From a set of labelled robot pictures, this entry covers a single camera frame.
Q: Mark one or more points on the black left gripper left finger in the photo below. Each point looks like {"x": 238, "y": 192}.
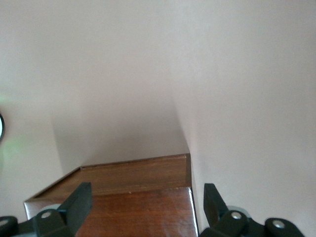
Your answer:
{"x": 74, "y": 207}

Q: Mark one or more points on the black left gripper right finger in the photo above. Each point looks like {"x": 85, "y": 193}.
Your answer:
{"x": 222, "y": 222}

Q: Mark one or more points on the dark brown wooden cabinet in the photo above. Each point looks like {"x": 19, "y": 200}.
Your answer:
{"x": 138, "y": 209}

